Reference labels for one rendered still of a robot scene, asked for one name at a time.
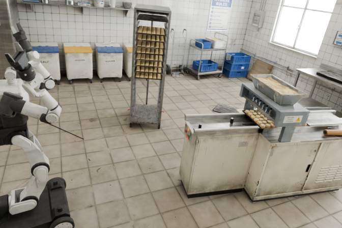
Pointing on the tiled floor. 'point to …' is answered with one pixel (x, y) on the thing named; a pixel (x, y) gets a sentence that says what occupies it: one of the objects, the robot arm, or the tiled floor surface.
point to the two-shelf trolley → (210, 59)
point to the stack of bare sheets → (224, 109)
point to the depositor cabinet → (294, 165)
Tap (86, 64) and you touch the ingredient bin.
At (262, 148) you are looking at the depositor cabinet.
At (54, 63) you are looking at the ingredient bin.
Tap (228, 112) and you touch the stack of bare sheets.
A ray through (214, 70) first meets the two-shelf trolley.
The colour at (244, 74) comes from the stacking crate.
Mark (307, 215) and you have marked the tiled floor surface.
